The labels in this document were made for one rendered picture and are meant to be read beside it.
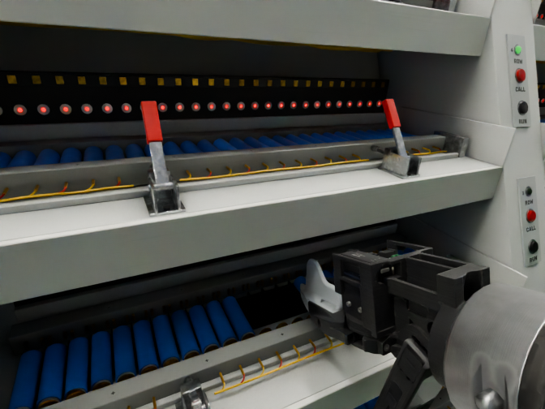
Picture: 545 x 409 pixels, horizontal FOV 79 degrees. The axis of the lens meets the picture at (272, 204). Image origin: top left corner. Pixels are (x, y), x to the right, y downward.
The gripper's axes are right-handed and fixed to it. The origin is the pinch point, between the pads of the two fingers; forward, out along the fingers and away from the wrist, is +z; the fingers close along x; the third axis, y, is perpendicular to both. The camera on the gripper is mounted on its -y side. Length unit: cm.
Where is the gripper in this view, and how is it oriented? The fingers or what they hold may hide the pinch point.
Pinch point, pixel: (319, 290)
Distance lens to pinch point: 42.2
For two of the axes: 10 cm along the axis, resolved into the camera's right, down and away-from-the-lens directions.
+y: -1.1, -9.9, -1.0
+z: -4.2, -0.5, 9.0
